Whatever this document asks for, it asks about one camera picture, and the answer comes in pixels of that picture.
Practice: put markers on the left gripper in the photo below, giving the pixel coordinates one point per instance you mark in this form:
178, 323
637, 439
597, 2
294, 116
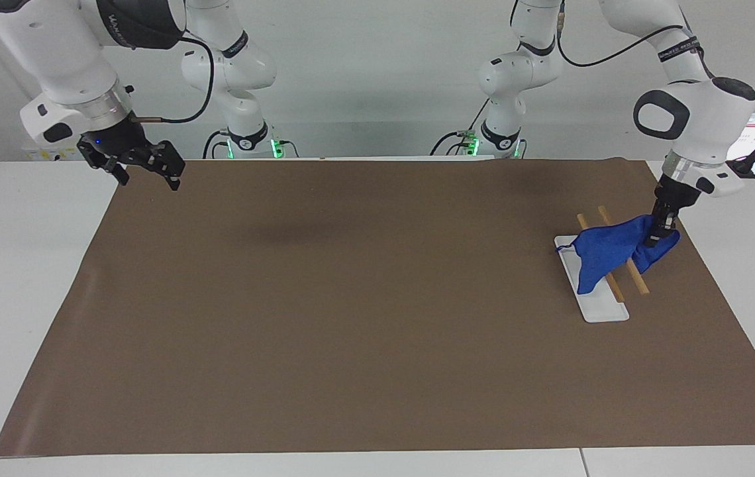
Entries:
677, 193

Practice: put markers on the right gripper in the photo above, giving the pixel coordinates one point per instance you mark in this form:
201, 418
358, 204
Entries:
116, 138

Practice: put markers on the blue towel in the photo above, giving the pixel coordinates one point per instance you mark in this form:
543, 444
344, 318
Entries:
609, 248

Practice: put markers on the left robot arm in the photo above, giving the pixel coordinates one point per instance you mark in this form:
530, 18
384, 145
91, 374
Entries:
708, 112

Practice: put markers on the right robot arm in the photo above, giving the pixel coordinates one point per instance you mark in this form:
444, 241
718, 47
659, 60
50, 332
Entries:
53, 53

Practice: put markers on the white rectangular tray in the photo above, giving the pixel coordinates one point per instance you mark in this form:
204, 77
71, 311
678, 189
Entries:
599, 308

